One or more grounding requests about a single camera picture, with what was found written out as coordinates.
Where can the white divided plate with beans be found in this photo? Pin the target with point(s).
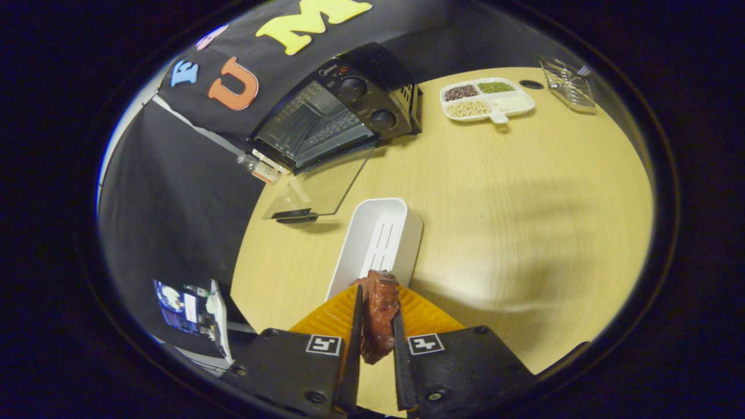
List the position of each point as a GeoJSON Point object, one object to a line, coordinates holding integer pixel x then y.
{"type": "Point", "coordinates": [512, 103]}

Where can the black toaster oven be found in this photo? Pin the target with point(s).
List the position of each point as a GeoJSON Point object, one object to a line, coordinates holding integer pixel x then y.
{"type": "Point", "coordinates": [361, 99]}

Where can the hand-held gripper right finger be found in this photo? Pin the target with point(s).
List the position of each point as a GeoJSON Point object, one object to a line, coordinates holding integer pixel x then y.
{"type": "Point", "coordinates": [400, 372]}

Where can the brown meat piece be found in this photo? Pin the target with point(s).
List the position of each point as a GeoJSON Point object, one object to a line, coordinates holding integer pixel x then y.
{"type": "Point", "coordinates": [378, 314]}

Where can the blue printed box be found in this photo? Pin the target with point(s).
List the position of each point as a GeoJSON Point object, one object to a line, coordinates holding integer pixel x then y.
{"type": "Point", "coordinates": [174, 305]}

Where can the clear bottle with orange label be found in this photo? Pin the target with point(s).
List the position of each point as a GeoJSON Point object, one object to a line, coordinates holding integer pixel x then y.
{"type": "Point", "coordinates": [265, 171]}

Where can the white plastic tray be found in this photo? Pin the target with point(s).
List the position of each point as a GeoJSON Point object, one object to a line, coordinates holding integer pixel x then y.
{"type": "Point", "coordinates": [378, 233]}

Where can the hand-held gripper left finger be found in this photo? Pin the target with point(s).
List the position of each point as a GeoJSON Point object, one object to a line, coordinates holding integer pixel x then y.
{"type": "Point", "coordinates": [352, 361]}

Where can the black table grommet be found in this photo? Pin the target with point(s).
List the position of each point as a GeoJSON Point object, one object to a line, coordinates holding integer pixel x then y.
{"type": "Point", "coordinates": [531, 84]}

